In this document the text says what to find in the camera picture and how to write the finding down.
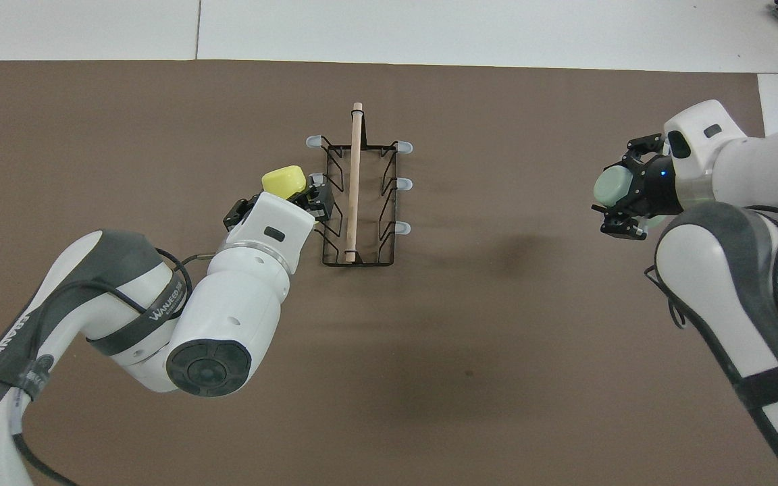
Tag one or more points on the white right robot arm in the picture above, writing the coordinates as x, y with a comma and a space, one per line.
760, 169

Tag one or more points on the yellow plastic cup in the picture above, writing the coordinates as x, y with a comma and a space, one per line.
284, 181

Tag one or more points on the brown table mat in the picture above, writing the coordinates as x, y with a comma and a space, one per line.
497, 337

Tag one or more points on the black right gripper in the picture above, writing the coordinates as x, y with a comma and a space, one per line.
659, 185

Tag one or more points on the pale green plastic cup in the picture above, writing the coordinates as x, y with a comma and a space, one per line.
615, 187

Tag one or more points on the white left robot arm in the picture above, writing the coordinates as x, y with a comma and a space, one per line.
227, 317

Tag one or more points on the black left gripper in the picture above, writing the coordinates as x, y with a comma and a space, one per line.
306, 202

